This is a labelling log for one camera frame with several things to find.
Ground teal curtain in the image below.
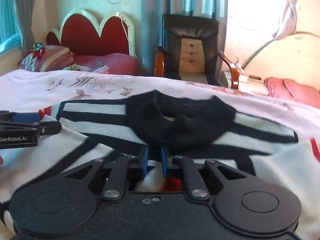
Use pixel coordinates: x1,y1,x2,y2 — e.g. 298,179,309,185
140,0,228,75

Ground red heart-shaped headboard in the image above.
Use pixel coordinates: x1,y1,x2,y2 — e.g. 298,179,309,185
46,9,136,56

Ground grey left curtain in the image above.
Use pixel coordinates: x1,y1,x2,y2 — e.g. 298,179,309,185
15,0,35,54

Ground cream arched headboard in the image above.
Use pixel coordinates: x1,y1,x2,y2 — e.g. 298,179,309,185
244,31,319,89

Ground grey tied-back curtain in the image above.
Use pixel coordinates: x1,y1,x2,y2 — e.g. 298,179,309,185
273,0,297,40

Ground colourful folded clothes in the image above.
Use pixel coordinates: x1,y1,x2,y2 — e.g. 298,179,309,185
63,61,110,74

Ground pink pillow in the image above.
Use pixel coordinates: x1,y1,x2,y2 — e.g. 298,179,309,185
264,77,320,108

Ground black leather wooden armchair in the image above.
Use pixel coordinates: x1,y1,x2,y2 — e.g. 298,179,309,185
154,14,239,89

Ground bedside nightstand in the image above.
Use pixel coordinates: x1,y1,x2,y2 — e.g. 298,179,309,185
222,70,270,95

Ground magenta pillow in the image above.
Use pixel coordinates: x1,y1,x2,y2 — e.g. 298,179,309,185
73,53,141,76

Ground striped knit children's sweater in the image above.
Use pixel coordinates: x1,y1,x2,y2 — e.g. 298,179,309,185
1,90,319,239

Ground striped pillow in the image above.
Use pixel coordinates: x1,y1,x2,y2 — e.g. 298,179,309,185
17,45,74,72

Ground floral white bed quilt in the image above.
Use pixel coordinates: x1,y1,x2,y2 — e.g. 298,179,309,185
1,69,319,139

